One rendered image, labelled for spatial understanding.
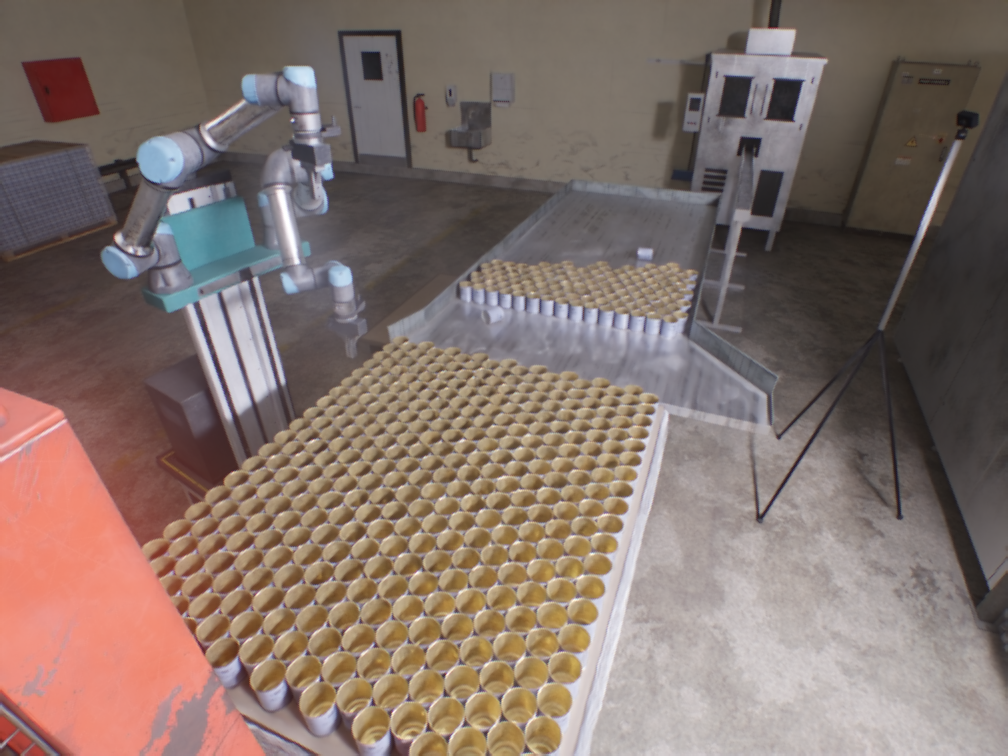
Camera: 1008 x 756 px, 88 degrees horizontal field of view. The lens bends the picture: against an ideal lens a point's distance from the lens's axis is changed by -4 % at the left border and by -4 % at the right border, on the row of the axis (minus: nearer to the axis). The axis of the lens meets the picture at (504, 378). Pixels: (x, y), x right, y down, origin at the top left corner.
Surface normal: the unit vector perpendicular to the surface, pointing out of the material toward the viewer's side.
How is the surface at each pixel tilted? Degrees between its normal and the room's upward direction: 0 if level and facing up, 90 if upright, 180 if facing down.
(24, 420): 0
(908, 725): 0
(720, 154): 90
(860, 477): 0
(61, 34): 90
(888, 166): 90
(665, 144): 90
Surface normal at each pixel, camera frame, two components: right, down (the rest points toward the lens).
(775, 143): -0.37, 0.52
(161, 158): -0.08, 0.48
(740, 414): 0.00, -0.83
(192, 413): 0.84, 0.30
